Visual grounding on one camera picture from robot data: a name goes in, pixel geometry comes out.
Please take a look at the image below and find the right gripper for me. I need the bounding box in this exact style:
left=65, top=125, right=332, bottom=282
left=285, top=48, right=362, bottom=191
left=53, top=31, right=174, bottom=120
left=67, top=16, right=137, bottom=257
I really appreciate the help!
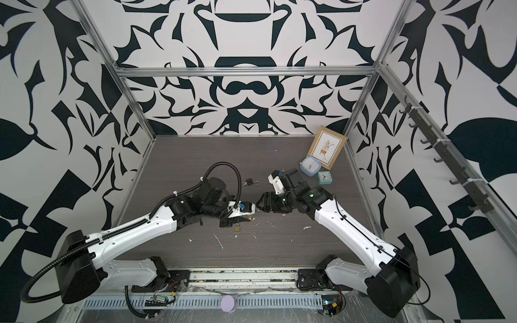
left=255, top=191, right=298, bottom=213

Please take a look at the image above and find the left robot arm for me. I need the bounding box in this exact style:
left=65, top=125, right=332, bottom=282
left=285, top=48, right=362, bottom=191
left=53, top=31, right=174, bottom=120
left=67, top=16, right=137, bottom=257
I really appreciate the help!
left=20, top=161, right=255, bottom=304

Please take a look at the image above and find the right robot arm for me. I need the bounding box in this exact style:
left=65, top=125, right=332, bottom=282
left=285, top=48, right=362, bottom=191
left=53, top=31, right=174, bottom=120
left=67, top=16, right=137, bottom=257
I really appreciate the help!
left=257, top=169, right=421, bottom=318

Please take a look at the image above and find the green square alarm clock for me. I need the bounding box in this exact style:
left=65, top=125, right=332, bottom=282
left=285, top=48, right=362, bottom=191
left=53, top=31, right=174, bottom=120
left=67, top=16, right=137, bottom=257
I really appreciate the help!
left=317, top=171, right=333, bottom=185

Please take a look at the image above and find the blue round alarm clock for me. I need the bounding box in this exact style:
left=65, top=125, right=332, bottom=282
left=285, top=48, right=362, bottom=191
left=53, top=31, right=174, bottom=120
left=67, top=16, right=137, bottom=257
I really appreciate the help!
left=300, top=156, right=322, bottom=177

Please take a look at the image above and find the black padlock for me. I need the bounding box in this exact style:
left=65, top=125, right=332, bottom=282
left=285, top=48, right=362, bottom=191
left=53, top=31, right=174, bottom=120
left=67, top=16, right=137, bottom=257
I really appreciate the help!
left=242, top=178, right=260, bottom=187

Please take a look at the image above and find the purple round cap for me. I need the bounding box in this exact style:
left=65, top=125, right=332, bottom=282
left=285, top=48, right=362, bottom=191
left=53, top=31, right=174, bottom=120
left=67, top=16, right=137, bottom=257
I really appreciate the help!
left=220, top=295, right=237, bottom=313

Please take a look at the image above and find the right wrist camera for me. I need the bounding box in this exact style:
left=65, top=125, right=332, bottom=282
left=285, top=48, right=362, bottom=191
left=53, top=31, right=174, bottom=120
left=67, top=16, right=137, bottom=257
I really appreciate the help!
left=267, top=170, right=285, bottom=195

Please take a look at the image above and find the wooden picture frame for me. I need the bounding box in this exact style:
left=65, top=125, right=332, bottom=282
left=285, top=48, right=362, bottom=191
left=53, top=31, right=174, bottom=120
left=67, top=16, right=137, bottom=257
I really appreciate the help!
left=307, top=126, right=348, bottom=170

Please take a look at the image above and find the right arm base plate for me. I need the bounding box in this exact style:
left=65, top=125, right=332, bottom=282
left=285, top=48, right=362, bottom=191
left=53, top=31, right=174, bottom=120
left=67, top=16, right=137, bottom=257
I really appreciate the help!
left=296, top=269, right=327, bottom=292

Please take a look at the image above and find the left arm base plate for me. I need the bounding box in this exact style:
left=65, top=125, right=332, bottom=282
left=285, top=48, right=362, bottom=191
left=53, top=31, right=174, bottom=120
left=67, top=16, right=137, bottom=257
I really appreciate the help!
left=131, top=270, right=191, bottom=293

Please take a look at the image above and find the black wall hook rack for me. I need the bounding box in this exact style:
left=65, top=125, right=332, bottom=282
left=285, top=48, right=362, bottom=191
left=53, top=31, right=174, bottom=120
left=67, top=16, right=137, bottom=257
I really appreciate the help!
left=400, top=96, right=495, bottom=214

